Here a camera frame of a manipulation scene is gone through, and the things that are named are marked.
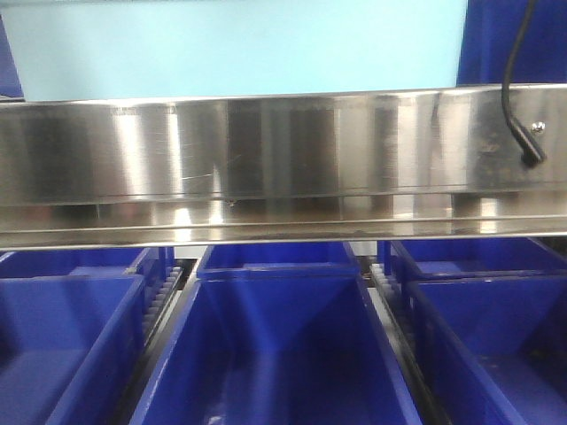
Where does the light blue plastic bin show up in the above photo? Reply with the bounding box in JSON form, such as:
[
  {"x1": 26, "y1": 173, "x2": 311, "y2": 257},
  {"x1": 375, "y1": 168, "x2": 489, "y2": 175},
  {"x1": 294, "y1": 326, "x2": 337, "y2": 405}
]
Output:
[{"x1": 1, "y1": 1, "x2": 467, "y2": 101}]

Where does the dark blue bin rear middle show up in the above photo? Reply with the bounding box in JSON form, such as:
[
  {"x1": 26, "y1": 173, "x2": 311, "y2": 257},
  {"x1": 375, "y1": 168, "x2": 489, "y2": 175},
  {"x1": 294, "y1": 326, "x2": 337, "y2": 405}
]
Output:
[{"x1": 196, "y1": 242, "x2": 360, "y2": 280}]

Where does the dark blue bin upper left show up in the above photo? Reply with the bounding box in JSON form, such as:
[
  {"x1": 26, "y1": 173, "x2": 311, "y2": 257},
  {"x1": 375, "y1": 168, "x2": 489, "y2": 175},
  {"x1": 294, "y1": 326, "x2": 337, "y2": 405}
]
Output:
[{"x1": 0, "y1": 23, "x2": 23, "y2": 97}]

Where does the dark blue bin lower left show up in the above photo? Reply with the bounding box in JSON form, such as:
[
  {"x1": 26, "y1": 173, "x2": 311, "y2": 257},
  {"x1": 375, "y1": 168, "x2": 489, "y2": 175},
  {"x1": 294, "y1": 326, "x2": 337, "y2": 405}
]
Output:
[{"x1": 1, "y1": 275, "x2": 144, "y2": 424}]

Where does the dark blue bin upper right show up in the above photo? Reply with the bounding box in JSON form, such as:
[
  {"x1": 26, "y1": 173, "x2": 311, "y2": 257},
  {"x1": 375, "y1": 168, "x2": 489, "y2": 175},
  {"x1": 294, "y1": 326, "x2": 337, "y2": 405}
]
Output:
[{"x1": 456, "y1": 1, "x2": 566, "y2": 85}]

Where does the dark blue bin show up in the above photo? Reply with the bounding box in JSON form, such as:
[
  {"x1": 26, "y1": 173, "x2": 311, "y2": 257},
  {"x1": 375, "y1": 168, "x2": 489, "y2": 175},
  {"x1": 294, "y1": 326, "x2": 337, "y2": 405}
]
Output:
[
  {"x1": 130, "y1": 276, "x2": 421, "y2": 424},
  {"x1": 456, "y1": 1, "x2": 566, "y2": 85},
  {"x1": 0, "y1": 23, "x2": 23, "y2": 97},
  {"x1": 196, "y1": 242, "x2": 360, "y2": 280},
  {"x1": 405, "y1": 274, "x2": 567, "y2": 425},
  {"x1": 1, "y1": 275, "x2": 144, "y2": 424}
]

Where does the dark blue bin lower right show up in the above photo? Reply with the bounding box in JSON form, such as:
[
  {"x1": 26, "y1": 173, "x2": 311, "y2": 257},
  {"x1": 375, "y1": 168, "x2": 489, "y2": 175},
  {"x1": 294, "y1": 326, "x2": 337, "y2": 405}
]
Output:
[{"x1": 405, "y1": 274, "x2": 567, "y2": 425}]

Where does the stainless steel shelf front rail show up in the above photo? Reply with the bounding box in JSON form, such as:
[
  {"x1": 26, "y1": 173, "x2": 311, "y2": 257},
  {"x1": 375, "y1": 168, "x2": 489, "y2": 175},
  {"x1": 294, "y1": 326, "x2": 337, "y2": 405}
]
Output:
[{"x1": 1, "y1": 84, "x2": 566, "y2": 251}]

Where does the white roller track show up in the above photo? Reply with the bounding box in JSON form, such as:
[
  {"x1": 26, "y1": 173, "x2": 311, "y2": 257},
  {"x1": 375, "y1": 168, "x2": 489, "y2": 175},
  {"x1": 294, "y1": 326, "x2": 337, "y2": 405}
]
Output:
[{"x1": 142, "y1": 266, "x2": 185, "y2": 344}]

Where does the metal shelf divider rail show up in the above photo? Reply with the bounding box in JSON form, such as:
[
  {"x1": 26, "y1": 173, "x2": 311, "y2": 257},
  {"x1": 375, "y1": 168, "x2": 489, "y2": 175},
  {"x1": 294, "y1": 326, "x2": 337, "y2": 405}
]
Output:
[{"x1": 106, "y1": 259, "x2": 197, "y2": 424}]

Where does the black cable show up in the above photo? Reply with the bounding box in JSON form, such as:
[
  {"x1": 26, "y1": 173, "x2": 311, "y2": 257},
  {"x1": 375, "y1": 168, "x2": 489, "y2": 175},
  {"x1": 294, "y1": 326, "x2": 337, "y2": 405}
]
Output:
[{"x1": 501, "y1": 0, "x2": 547, "y2": 168}]

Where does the dark blue bin lower middle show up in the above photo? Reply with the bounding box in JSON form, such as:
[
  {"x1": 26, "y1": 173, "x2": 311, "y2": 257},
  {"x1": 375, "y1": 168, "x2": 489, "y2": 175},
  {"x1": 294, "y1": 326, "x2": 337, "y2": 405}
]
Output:
[{"x1": 130, "y1": 276, "x2": 421, "y2": 424}]

